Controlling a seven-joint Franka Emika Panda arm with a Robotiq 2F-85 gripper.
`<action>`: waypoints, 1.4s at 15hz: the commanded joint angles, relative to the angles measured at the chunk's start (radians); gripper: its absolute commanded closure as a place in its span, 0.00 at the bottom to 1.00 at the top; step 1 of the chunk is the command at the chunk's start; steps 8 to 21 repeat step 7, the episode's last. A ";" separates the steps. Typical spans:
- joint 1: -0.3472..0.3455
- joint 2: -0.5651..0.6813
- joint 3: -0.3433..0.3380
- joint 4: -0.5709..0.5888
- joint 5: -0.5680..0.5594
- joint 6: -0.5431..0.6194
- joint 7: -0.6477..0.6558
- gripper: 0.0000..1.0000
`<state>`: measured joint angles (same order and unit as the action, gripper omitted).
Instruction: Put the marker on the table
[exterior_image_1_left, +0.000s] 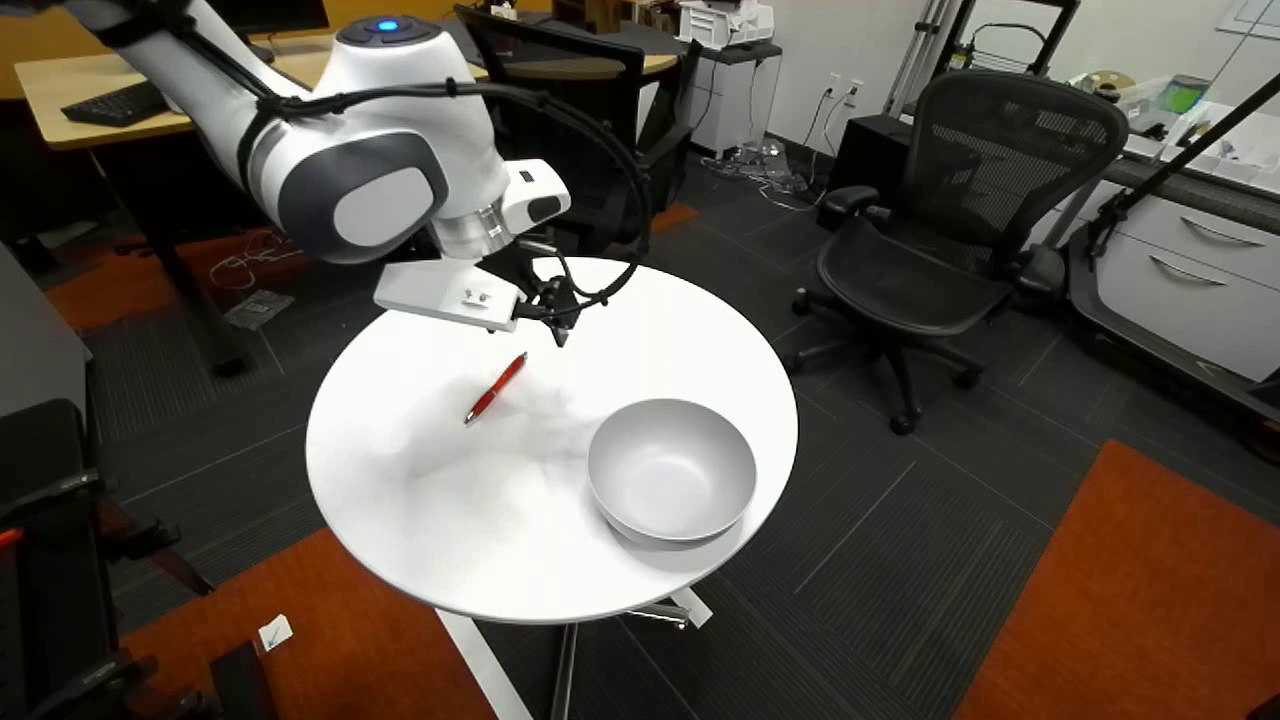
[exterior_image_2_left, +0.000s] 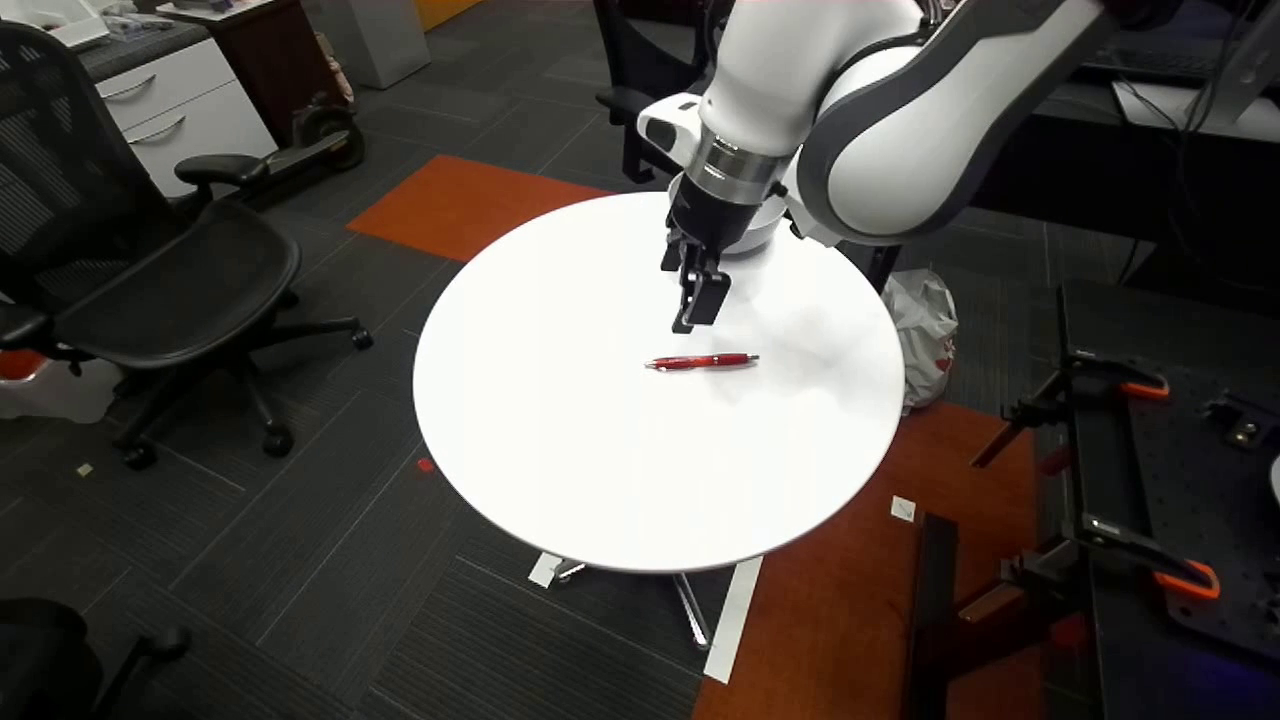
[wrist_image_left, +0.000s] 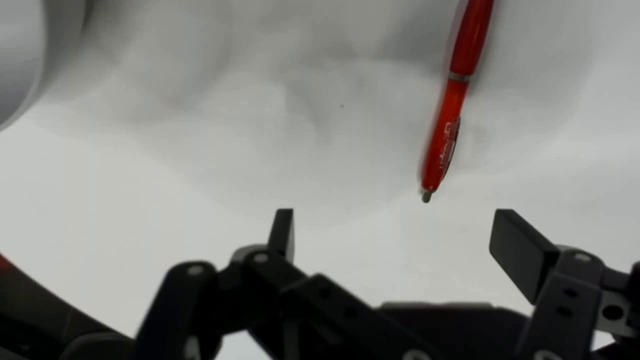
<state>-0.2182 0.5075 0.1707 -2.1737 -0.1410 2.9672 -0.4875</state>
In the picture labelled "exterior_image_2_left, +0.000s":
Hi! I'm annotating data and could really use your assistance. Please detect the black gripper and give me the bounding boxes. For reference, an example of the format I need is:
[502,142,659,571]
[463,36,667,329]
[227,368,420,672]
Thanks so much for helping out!
[656,173,769,340]

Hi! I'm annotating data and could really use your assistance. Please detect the red marker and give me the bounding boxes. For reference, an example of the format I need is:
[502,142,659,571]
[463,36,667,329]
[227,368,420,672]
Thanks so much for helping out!
[645,349,762,377]

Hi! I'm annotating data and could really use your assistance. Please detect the white plastic bag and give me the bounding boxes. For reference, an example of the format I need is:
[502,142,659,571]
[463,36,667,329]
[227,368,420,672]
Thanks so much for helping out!
[879,265,964,417]

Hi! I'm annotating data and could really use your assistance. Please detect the black padded office chair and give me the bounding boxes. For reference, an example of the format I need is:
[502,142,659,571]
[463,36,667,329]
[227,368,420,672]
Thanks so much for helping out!
[590,0,722,190]

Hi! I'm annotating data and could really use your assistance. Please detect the white table base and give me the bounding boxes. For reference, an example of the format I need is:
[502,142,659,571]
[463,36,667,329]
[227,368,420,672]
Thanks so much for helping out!
[523,547,769,688]

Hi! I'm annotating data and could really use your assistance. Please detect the black office desk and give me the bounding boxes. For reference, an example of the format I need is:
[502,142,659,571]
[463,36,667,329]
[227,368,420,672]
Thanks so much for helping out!
[866,24,1280,304]

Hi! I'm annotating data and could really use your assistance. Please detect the black orange bar clamp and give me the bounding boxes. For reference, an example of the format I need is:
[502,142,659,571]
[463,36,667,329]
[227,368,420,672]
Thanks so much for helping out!
[972,349,1175,471]
[998,511,1227,613]

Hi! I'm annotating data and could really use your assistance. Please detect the black scooter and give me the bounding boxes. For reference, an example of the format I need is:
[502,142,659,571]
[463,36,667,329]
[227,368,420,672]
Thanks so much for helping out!
[243,93,373,203]

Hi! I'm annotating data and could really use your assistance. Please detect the grey bin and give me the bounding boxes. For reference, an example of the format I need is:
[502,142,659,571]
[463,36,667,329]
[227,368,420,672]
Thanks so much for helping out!
[309,0,432,95]

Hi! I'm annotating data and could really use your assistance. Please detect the white paper sheet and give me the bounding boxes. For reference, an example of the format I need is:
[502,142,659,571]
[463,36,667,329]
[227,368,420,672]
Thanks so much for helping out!
[1109,76,1280,145]

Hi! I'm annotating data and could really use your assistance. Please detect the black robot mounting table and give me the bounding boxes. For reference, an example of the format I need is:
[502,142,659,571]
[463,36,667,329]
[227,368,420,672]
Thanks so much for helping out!
[1057,276,1280,720]

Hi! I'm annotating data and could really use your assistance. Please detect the black keyboard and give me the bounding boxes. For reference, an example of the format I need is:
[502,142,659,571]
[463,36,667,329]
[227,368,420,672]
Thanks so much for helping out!
[1076,27,1230,90]

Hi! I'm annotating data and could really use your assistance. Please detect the black mesh office chair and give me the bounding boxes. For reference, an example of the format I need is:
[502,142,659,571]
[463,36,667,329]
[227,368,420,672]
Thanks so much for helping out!
[0,15,376,471]

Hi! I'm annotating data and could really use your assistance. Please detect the white drawer cabinet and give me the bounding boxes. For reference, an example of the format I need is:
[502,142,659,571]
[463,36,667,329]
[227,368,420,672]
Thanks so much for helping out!
[74,36,279,203]

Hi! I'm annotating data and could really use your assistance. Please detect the black device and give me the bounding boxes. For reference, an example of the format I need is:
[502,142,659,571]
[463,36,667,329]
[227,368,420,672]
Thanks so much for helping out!
[1200,388,1280,460]

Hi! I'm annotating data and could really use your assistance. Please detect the white plastic object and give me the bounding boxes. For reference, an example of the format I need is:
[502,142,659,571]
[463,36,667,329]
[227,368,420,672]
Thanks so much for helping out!
[0,349,127,428]

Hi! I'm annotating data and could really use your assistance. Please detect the white papers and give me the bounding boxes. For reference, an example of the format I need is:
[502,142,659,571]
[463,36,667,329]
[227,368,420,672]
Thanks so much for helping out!
[0,0,110,53]

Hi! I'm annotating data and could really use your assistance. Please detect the black chair with armrest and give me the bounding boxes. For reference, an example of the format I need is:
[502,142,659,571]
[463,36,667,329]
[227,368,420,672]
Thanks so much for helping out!
[0,595,194,720]

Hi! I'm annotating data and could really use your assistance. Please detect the black table post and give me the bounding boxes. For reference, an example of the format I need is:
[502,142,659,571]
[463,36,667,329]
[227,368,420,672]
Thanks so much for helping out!
[901,511,964,720]

